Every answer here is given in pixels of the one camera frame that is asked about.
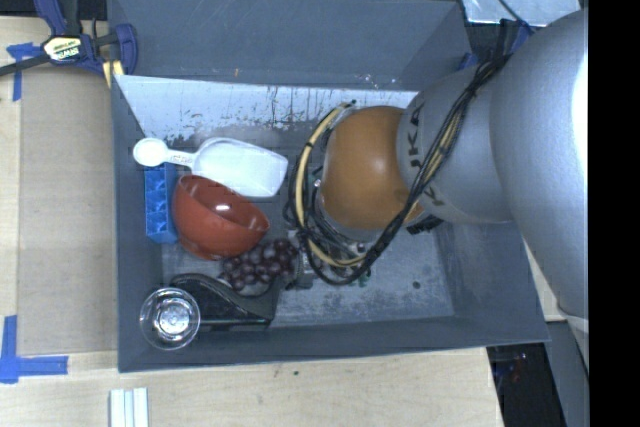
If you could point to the dark red toy grapes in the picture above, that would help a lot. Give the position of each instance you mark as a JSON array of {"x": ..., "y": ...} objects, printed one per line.
[{"x": 260, "y": 262}]

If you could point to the black tape dispenser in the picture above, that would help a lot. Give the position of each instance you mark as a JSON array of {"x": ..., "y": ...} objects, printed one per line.
[{"x": 225, "y": 302}]

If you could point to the red bowl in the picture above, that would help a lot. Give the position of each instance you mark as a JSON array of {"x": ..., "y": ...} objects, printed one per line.
[{"x": 215, "y": 225}]

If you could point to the white plastic scoop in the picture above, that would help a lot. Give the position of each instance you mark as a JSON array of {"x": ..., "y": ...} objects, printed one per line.
[{"x": 240, "y": 165}]

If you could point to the clear glass cup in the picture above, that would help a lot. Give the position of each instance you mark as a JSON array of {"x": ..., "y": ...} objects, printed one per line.
[{"x": 170, "y": 319}]

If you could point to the blue toy brick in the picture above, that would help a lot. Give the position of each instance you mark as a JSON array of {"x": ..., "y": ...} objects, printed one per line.
[{"x": 156, "y": 210}]

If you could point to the grey metal bin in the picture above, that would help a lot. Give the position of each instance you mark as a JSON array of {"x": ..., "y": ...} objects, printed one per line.
[{"x": 280, "y": 35}]

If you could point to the pale wood board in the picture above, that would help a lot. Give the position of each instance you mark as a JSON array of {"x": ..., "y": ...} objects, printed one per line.
[{"x": 65, "y": 215}]

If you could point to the black cylinder on white bracket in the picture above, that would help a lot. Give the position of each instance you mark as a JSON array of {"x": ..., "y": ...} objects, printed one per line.
[{"x": 424, "y": 225}]

